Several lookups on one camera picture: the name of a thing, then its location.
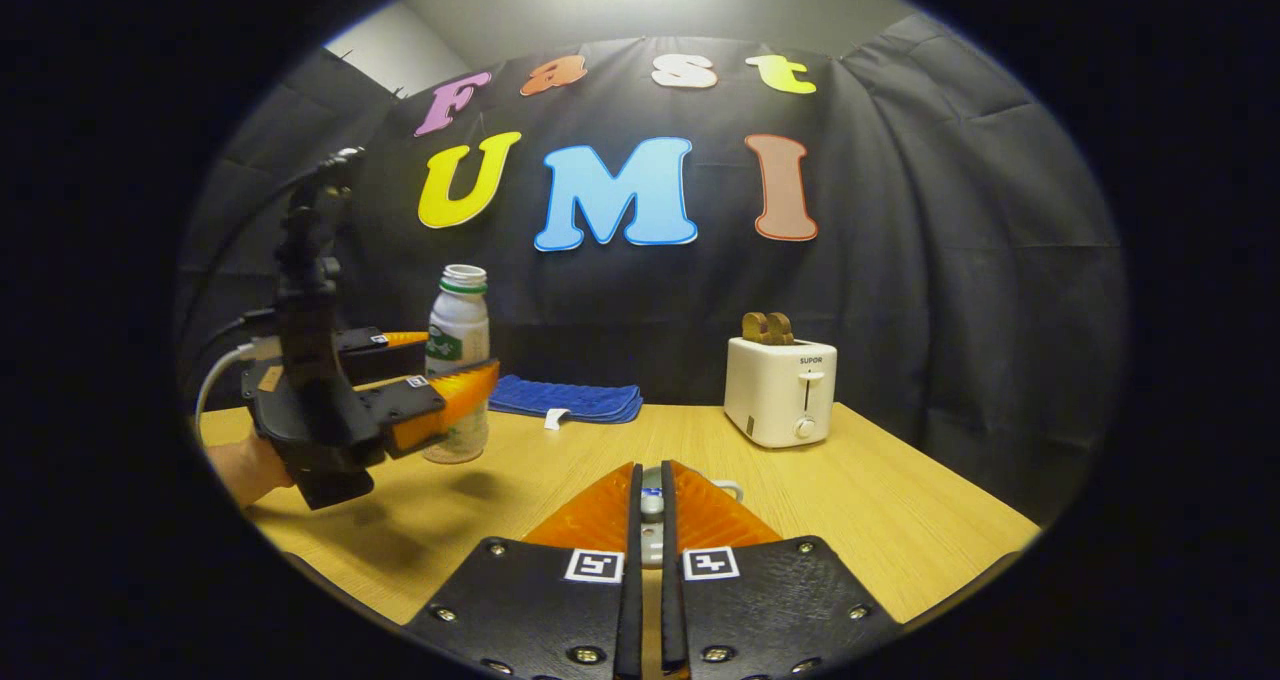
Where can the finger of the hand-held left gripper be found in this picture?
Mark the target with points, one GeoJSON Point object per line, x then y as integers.
{"type": "Point", "coordinates": [410, 400]}
{"type": "Point", "coordinates": [365, 348]}

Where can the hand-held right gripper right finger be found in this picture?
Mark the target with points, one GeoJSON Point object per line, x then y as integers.
{"type": "Point", "coordinates": [672, 610]}

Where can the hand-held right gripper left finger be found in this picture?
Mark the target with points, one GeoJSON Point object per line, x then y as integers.
{"type": "Point", "coordinates": [630, 600]}

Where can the white water bottle green label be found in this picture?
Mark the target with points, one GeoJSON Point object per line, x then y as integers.
{"type": "Point", "coordinates": [458, 320]}

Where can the white blue-patterned teacup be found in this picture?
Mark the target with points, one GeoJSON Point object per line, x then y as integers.
{"type": "Point", "coordinates": [730, 483]}

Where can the blue folded towel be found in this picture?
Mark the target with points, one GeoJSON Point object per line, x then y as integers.
{"type": "Point", "coordinates": [560, 398]}

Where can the white toaster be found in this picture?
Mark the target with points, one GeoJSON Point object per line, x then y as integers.
{"type": "Point", "coordinates": [775, 390]}

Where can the black backdrop cloth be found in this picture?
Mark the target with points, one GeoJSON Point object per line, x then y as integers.
{"type": "Point", "coordinates": [950, 260]}

